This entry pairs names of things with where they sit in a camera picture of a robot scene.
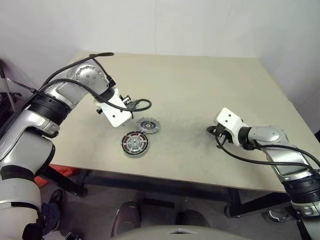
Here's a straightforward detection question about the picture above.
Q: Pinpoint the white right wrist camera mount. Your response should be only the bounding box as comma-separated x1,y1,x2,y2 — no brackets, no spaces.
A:
216,107,248,146

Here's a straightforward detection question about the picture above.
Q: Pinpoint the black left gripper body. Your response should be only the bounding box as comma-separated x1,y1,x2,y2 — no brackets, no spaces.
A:
119,94,140,111

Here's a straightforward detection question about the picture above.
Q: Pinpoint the dark rounded shape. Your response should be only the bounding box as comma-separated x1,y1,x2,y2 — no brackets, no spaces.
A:
111,200,142,238

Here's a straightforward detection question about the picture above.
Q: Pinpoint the grey metal pole stand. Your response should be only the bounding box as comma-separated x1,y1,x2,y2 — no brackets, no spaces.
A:
0,65,15,111

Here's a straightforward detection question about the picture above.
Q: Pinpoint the black metal table frame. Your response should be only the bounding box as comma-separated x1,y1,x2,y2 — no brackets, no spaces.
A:
37,164,293,220

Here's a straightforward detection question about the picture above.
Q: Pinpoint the grey robot torso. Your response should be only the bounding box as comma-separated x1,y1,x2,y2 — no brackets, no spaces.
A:
109,224,251,240

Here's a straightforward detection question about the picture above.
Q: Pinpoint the person's dark shoe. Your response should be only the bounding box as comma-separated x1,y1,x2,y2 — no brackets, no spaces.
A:
48,188,65,208

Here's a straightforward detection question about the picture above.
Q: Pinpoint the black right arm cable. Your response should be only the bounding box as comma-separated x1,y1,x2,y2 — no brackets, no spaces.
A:
215,136,320,176

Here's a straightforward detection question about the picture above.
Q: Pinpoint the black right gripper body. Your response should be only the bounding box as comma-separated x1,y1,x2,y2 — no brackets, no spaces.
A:
212,123,235,147

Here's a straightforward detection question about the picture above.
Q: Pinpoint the dark low cart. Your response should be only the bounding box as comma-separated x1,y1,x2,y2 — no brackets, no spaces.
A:
0,91,23,118

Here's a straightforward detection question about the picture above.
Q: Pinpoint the person's blue jeans leg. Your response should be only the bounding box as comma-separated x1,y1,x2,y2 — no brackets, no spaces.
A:
39,202,62,236

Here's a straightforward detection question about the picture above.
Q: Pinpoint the grey white sneaker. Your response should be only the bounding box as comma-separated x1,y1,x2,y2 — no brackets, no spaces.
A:
261,208,301,223

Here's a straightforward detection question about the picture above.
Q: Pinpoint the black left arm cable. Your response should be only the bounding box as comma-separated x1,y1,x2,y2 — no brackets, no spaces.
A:
9,51,153,112

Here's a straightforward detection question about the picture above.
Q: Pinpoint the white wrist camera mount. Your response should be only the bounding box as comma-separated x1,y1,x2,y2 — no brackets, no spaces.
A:
94,88,132,128
216,107,248,146

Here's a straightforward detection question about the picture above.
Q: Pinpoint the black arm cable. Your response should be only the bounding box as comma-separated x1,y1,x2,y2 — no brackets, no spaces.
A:
9,51,153,112
215,136,320,176

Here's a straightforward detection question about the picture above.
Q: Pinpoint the orange red bag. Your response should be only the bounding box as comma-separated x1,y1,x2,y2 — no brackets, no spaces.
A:
33,166,81,188

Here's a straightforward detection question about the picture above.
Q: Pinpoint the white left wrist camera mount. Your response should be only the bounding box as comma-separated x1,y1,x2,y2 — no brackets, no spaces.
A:
94,88,132,128

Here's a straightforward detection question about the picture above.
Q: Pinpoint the grey toothed motor cover plate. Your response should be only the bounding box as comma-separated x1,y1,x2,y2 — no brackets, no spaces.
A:
136,117,163,135

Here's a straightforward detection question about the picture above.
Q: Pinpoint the motor stator with copper windings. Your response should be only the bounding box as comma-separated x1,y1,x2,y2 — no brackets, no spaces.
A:
119,131,152,159

